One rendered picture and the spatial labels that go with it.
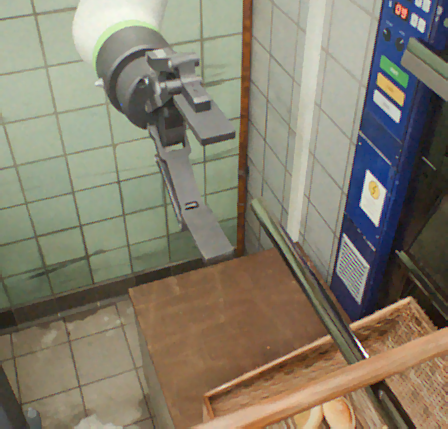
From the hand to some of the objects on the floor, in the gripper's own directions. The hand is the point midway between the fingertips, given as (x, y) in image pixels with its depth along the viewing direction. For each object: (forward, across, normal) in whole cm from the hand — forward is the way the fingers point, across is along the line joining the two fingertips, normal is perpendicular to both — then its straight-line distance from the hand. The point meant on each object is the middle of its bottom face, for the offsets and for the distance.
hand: (214, 195), depth 52 cm
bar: (+32, +149, -5) cm, 152 cm away
